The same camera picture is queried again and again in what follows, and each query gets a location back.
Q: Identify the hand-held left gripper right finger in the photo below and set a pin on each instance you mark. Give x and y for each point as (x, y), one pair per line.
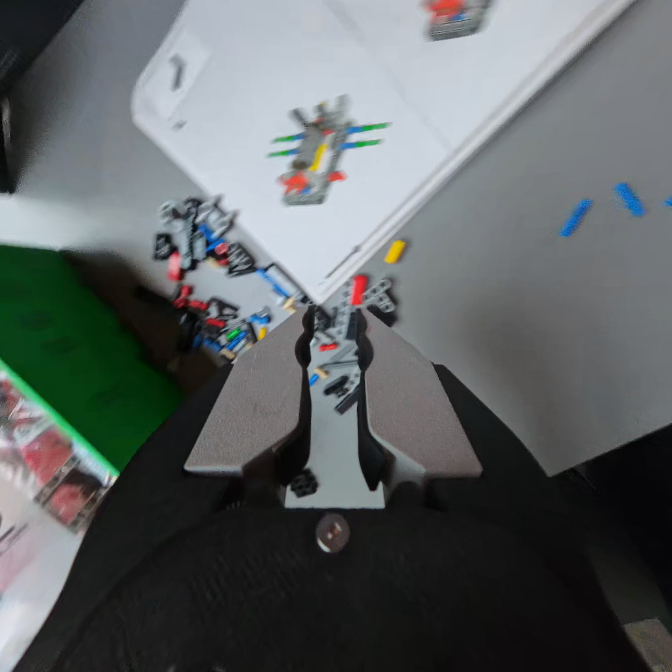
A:
(420, 414)

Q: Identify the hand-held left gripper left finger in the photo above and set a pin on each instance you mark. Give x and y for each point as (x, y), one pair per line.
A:
(246, 414)

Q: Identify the small black lego connector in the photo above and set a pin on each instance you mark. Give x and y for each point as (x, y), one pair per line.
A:
(304, 482)

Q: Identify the pile of lego pieces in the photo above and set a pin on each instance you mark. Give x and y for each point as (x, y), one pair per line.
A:
(210, 246)

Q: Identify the yellow lego piece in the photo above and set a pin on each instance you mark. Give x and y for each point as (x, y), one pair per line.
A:
(395, 252)

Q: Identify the lego instruction booklet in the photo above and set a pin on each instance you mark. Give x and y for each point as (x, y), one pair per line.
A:
(367, 68)

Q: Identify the green object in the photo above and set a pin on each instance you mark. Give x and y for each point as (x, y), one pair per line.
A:
(68, 341)

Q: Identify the crumpled clear plastic bags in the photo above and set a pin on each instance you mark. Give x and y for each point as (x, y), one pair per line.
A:
(47, 462)

